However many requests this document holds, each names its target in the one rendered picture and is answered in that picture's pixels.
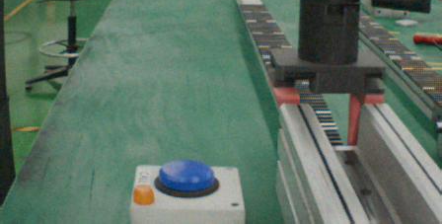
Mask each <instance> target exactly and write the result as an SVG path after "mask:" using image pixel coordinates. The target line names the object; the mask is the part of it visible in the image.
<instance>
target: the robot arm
mask: <svg viewBox="0 0 442 224"><path fill-rule="evenodd" d="M430 1H431V0H371V7H372V8H379V9H392V10H399V11H406V12H417V13H424V14H430V10H431V3H430ZM359 2H360V0H300V6H299V26H298V49H272V50H271V51H270V64H271V66H272V67H276V68H275V69H271V70H269V82H270V85H271V88H272V91H273V93H274V96H275V98H276V103H277V106H278V108H279V107H280V106H282V105H283V104H296V105H299V106H300V96H299V94H298V92H297V90H296V80H295V79H304V80H309V84H308V88H309V90H310V92H311V93H314V94H349V101H348V126H347V146H357V142H358V130H359V117H360V107H361V106H362V105H363V104H373V105H375V104H382V103H383V102H384V99H385V86H384V85H383V84H382V83H381V82H380V81H379V80H378V79H377V78H379V79H380V80H381V81H384V80H385V76H386V65H385V64H384V63H383V62H382V61H381V59H380V58H379V57H377V56H376V55H375V54H373V53H372V52H371V51H362V50H359V49H358V42H359V15H360V3H359Z"/></svg>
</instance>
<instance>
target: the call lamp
mask: <svg viewBox="0 0 442 224"><path fill-rule="evenodd" d="M133 201H134V202H135V203H137V204H140V205H151V204H152V203H153V202H154V201H155V193H154V191H153V190H152V188H151V186H149V185H145V184H142V185H137V187H136V188H135V189H134V191H133Z"/></svg>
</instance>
